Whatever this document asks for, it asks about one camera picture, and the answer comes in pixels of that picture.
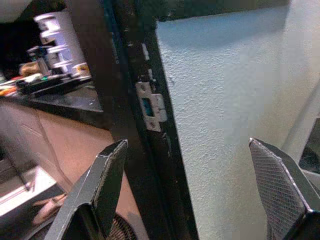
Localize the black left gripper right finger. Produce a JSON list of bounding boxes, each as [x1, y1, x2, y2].
[[248, 136, 320, 240]]

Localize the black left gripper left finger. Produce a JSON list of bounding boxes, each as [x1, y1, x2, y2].
[[43, 138, 130, 240]]

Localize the black floor fan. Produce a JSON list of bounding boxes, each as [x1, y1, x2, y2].
[[107, 214, 138, 240]]

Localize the beige cabinet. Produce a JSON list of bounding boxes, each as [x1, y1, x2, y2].
[[0, 99, 151, 240]]

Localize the black countertop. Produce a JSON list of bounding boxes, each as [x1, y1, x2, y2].
[[0, 74, 105, 128]]

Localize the white door strike plate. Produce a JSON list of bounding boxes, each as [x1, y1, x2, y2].
[[135, 81, 168, 133]]

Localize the black door frame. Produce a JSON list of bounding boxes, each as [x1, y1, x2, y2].
[[67, 0, 200, 240]]

